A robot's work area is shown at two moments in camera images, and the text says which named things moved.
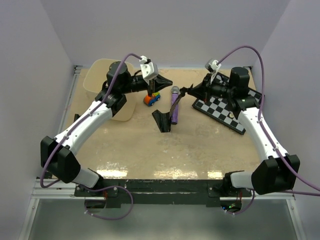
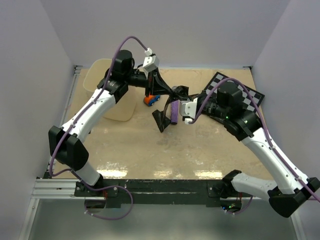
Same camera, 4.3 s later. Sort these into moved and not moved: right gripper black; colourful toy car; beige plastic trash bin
Moved: right gripper black
Not moved: beige plastic trash bin; colourful toy car
